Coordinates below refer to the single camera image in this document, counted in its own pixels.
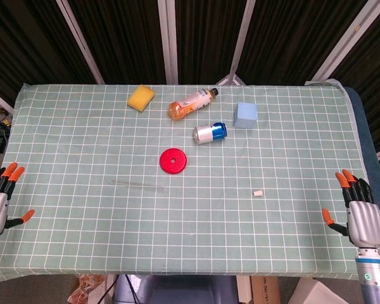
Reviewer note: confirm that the small white cap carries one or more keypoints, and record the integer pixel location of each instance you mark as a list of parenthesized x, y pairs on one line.
[(257, 193)]

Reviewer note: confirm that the clear glass tube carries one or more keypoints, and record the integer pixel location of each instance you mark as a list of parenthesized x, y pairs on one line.
[(136, 184)]

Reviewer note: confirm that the white partition post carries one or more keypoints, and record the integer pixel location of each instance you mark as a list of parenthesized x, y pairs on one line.
[(0, 99), (80, 41), (239, 41), (342, 41), (168, 41)]

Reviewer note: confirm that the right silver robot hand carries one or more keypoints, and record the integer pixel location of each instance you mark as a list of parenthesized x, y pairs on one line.
[(365, 221)]

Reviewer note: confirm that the white box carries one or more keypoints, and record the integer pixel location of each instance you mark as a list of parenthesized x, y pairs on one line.
[(316, 293)]

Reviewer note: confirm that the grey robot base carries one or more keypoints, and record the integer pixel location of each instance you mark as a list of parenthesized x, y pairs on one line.
[(183, 289)]

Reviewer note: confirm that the blue and silver can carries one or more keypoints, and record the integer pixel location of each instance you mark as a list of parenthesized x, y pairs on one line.
[(210, 133)]

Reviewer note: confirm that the orange snack bag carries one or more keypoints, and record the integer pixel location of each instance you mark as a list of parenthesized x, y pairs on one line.
[(85, 289)]

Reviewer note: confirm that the black pleated curtain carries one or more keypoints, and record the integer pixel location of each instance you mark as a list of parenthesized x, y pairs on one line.
[(28, 44), (373, 63), (123, 38), (209, 38), (297, 35)]

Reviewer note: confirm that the green checked tablecloth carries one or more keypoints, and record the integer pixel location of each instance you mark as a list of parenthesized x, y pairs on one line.
[(114, 221)]

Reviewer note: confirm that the yellow sponge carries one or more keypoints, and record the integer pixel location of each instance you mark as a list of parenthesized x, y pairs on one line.
[(141, 98)]

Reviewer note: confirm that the orange drink plastic bottle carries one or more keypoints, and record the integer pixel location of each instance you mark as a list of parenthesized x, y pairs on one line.
[(190, 103)]

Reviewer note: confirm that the light blue foam cube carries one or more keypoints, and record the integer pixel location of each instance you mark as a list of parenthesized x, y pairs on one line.
[(245, 115)]

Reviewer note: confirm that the brown cardboard box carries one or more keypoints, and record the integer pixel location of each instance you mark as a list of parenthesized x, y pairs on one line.
[(266, 289)]

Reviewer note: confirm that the red flat disc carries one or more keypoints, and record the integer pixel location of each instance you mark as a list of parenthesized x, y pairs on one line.
[(173, 161)]

